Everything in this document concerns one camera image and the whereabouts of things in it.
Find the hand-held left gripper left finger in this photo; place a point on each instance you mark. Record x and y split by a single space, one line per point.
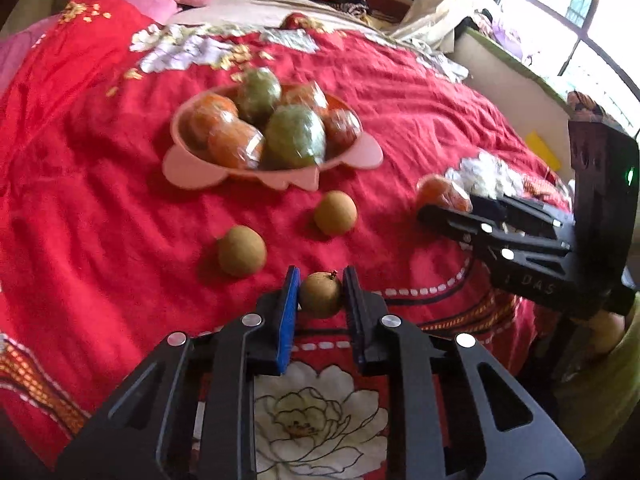
290 320

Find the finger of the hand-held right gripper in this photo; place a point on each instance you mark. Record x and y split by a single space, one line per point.
450 220
530 216

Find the beige bed sheet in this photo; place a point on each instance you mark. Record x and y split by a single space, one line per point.
235 7

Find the plastic-wrapped green citrus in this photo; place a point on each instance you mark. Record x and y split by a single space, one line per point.
295 135
257 94

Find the heap of purple clothes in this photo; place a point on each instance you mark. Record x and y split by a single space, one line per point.
500 35

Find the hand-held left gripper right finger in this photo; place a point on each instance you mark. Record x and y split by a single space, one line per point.
351 317

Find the yellow flat packet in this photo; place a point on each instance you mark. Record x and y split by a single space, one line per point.
542 150

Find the brown longan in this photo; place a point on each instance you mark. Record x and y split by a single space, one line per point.
320 294
241 251
335 212

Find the red floral blanket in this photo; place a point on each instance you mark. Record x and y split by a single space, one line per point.
125 210

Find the person's yellow-green garment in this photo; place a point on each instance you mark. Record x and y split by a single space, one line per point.
600 410

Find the pink footed bowl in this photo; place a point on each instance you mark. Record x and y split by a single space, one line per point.
200 170

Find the cream curtain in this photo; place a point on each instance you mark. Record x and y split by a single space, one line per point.
450 5

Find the orange patterned cloth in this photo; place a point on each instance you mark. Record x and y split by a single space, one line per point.
590 105

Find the white crumpled cloth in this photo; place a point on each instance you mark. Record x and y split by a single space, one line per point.
445 62

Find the person's right hand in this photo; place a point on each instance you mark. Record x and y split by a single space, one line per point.
607 332

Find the plastic-wrapped orange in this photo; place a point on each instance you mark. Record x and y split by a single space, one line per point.
207 115
305 101
440 191
235 145
342 129

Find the green window seat mat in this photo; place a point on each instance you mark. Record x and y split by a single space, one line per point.
525 70

